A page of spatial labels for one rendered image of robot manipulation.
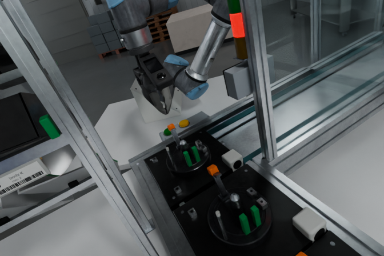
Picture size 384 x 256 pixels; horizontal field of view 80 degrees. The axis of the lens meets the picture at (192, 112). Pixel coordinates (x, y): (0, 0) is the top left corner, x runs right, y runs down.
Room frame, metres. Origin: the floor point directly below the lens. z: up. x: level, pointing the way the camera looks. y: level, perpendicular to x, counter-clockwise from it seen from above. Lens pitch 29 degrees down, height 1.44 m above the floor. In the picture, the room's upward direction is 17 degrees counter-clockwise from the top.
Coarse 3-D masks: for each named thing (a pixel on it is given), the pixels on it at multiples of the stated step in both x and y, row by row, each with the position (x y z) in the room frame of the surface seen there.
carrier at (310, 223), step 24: (240, 168) 0.47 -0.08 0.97; (216, 192) 0.41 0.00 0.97; (240, 192) 0.37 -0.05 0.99; (264, 192) 0.37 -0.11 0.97; (216, 216) 0.33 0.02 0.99; (240, 216) 0.28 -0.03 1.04; (264, 216) 0.30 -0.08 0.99; (288, 216) 0.29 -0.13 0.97; (312, 216) 0.27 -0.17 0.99; (192, 240) 0.31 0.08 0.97; (216, 240) 0.29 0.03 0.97; (240, 240) 0.26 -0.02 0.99; (264, 240) 0.26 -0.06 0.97; (288, 240) 0.25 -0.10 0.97; (312, 240) 0.24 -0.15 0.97
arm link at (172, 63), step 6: (168, 60) 1.12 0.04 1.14; (174, 60) 1.10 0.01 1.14; (180, 60) 1.12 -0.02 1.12; (168, 66) 1.11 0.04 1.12; (174, 66) 1.10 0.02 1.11; (180, 66) 1.10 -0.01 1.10; (186, 66) 1.11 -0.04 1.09; (174, 72) 1.08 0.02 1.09; (180, 72) 1.07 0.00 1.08; (174, 78) 1.07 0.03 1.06
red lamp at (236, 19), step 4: (232, 16) 0.51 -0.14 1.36; (236, 16) 0.50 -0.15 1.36; (240, 16) 0.49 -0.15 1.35; (232, 20) 0.51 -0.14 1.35; (236, 20) 0.50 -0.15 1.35; (240, 20) 0.49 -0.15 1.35; (232, 24) 0.51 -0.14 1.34; (236, 24) 0.50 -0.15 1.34; (240, 24) 0.49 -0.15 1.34; (232, 28) 0.52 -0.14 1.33; (236, 28) 0.50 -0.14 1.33; (240, 28) 0.49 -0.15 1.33; (236, 32) 0.50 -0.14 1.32; (240, 32) 0.50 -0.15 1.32; (236, 36) 0.50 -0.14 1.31; (240, 36) 0.50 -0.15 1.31; (244, 36) 0.49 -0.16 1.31
